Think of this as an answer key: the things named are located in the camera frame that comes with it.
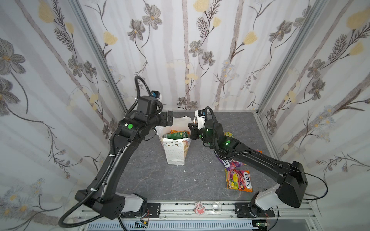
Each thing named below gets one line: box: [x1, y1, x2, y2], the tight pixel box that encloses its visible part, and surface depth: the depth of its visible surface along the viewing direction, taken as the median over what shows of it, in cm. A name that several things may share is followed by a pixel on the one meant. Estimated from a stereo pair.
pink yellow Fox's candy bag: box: [224, 168, 253, 193], surface depth 84 cm
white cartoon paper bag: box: [155, 116, 194, 166], surface depth 81 cm
